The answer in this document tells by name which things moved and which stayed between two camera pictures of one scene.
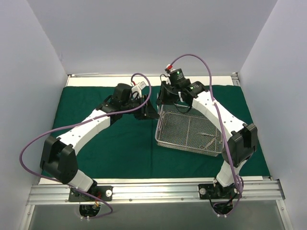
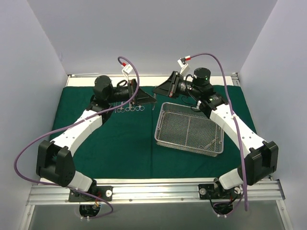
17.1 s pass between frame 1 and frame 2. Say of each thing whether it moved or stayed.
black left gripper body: moved
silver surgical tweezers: moved
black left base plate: stayed
